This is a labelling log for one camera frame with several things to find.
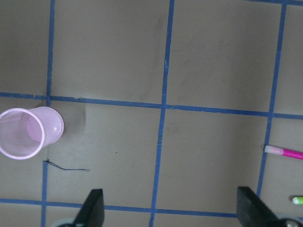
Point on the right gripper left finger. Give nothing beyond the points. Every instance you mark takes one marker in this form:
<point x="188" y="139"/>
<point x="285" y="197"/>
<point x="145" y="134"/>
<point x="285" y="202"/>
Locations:
<point x="92" y="213"/>

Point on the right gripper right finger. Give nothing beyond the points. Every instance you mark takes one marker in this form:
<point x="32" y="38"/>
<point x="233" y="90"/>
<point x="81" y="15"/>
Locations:
<point x="252" y="211"/>

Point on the pink pen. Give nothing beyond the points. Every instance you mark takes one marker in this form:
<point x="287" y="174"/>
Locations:
<point x="283" y="152"/>

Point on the pink mesh cup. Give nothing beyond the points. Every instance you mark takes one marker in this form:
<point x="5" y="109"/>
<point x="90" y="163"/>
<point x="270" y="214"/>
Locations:
<point x="25" y="132"/>

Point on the green pen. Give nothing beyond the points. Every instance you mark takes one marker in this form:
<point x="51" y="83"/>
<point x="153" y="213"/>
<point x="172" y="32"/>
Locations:
<point x="297" y="200"/>

